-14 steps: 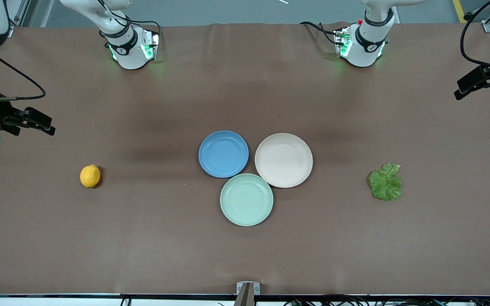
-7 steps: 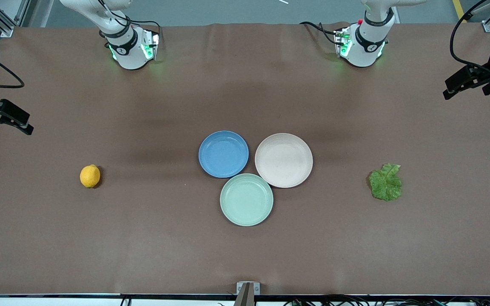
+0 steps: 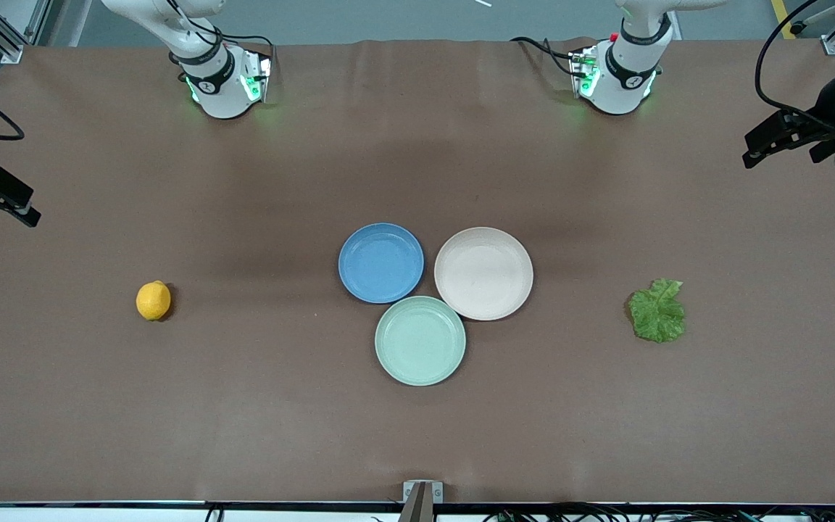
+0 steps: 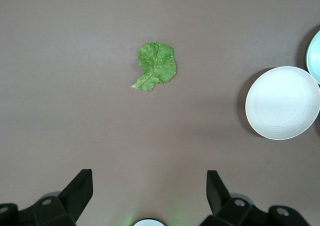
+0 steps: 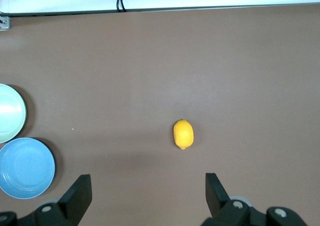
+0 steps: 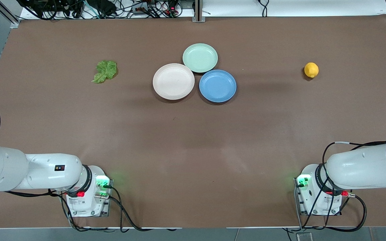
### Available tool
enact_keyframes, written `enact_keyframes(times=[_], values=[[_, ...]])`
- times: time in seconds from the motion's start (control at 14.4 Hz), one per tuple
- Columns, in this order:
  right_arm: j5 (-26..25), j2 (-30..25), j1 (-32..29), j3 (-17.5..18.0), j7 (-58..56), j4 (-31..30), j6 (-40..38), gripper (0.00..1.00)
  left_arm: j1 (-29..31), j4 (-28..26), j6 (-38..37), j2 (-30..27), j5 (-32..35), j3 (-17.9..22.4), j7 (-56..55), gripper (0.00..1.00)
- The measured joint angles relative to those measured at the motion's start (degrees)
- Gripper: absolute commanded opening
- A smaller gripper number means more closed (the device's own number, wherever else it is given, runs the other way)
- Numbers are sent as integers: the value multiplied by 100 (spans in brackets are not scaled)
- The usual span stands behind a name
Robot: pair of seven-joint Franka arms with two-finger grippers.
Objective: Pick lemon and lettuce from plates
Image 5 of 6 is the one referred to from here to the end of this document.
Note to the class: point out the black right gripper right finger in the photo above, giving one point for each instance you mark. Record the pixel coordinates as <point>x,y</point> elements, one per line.
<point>220,206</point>

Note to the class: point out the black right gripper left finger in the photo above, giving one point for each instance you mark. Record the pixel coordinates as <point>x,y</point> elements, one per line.
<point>70,206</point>

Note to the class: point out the yellow lemon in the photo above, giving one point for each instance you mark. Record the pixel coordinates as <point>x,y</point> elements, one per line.
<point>183,135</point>

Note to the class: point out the blue round plate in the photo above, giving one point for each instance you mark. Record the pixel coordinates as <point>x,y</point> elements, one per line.
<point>25,168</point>

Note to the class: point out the mint green round plate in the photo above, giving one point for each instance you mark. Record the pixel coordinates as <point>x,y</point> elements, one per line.
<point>10,113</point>

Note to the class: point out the silver camera mount bracket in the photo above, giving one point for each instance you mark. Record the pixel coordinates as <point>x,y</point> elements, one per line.
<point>5,23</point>

